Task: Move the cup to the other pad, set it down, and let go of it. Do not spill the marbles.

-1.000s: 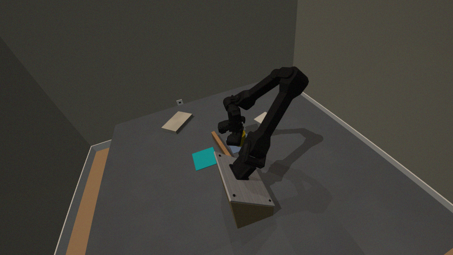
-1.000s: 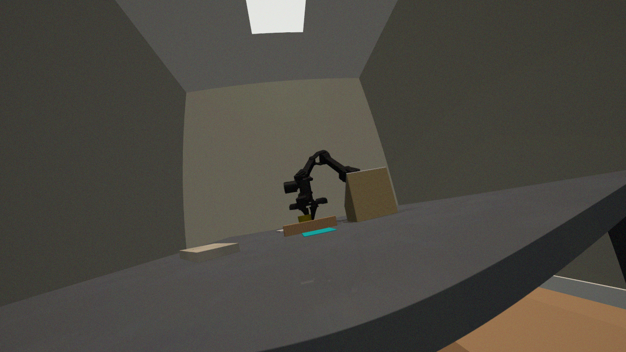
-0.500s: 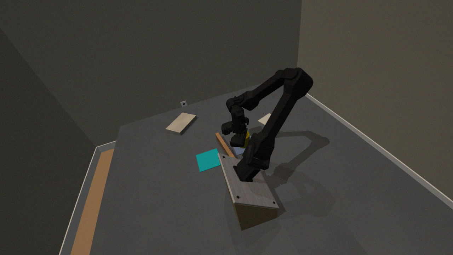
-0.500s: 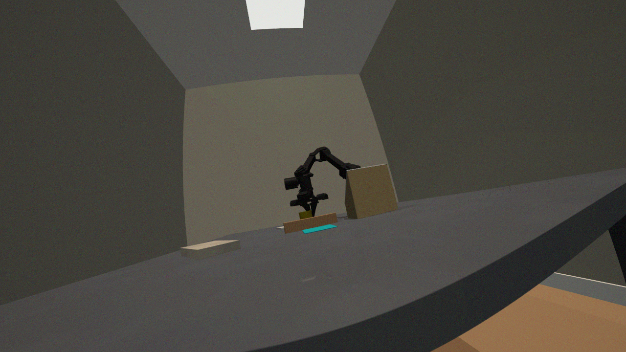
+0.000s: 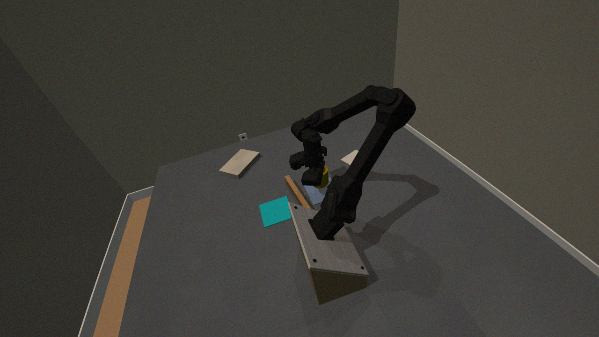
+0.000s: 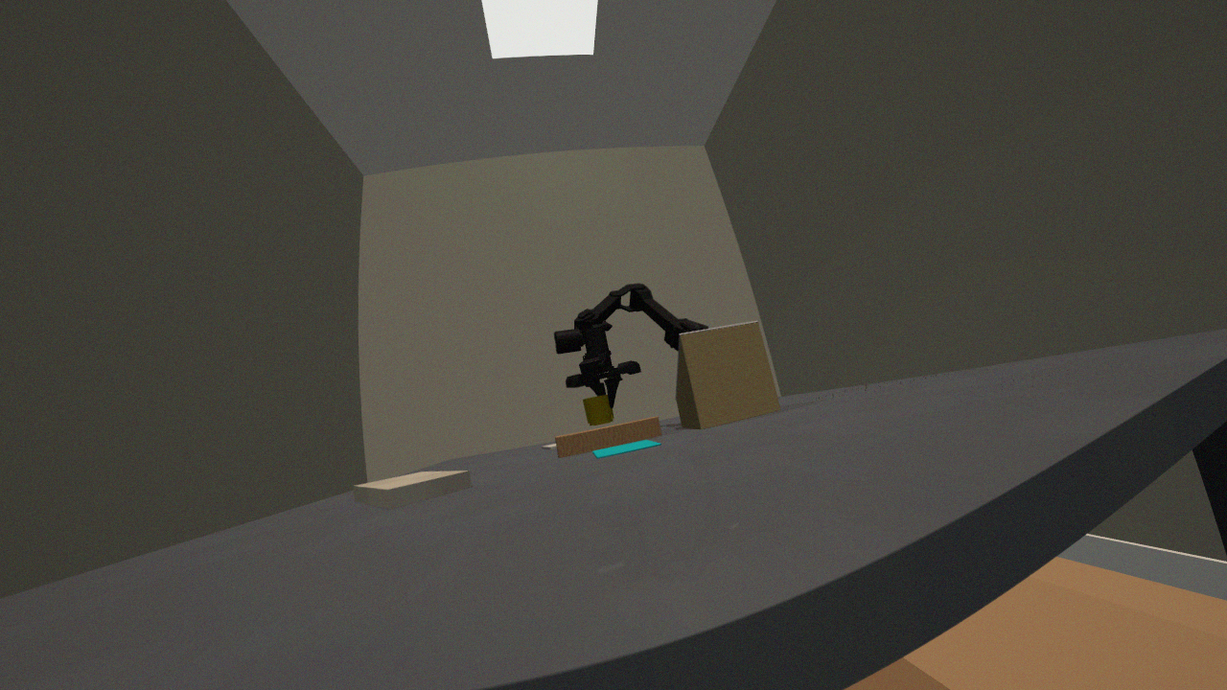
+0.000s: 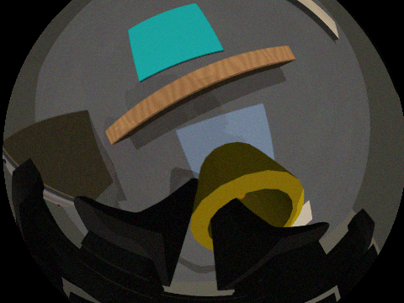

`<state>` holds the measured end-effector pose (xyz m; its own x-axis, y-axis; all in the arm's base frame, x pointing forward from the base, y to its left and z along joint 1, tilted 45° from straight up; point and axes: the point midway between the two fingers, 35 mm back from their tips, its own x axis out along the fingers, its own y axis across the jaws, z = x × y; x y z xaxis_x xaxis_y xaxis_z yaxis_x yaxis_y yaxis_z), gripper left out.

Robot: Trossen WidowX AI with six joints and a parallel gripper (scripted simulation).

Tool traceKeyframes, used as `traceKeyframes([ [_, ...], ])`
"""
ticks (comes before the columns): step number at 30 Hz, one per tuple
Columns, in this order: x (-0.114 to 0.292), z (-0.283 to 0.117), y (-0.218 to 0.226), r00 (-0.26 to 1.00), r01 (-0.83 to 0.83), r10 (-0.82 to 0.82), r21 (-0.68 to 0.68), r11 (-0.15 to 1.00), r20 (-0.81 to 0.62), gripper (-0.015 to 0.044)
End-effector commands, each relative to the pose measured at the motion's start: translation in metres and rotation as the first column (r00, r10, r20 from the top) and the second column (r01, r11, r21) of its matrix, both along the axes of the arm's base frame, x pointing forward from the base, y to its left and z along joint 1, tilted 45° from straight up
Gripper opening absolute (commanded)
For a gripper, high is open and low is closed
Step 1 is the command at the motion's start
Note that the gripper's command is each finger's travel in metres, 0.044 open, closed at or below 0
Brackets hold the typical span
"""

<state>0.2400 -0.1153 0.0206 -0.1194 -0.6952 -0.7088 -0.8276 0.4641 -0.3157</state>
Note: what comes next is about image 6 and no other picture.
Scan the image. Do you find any brown wooden curved bar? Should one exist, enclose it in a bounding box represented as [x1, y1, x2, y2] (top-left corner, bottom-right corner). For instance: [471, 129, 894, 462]
[555, 416, 661, 458]

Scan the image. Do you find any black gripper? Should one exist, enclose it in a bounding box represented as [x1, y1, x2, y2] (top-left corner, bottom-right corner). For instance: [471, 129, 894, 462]
[566, 345, 640, 409]

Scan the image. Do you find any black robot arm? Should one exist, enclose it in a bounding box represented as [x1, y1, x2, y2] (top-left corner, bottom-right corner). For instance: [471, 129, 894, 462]
[555, 284, 708, 378]

